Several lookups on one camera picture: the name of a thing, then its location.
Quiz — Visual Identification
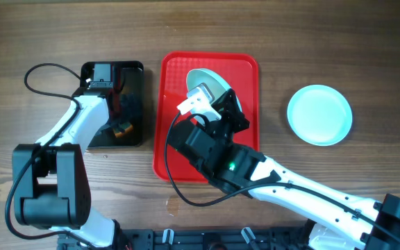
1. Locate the orange green sponge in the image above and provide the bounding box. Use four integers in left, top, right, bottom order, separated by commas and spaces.
112, 122, 134, 138

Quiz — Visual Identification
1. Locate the light blue plate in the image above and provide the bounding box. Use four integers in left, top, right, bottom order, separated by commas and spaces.
186, 68, 232, 126
286, 85, 353, 147

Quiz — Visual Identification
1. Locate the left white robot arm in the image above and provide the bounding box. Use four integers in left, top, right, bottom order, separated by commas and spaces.
4, 61, 144, 249

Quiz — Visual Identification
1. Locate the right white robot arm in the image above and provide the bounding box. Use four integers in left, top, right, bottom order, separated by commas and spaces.
166, 87, 400, 249

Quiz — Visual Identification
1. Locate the red plastic tray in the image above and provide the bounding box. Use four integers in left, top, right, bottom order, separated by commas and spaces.
153, 51, 260, 181

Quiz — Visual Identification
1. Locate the black water basin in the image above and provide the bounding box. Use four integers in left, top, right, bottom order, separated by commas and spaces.
80, 60, 144, 149

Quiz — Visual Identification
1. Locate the right black cable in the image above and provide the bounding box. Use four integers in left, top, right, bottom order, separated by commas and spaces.
163, 110, 400, 250

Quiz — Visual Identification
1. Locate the black cable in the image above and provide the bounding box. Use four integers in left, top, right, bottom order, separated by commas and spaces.
163, 110, 400, 250
4, 62, 93, 248

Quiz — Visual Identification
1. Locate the left black cable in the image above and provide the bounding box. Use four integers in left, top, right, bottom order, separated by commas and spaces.
4, 62, 93, 248

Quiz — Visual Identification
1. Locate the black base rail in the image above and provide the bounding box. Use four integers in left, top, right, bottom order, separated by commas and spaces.
57, 226, 326, 250

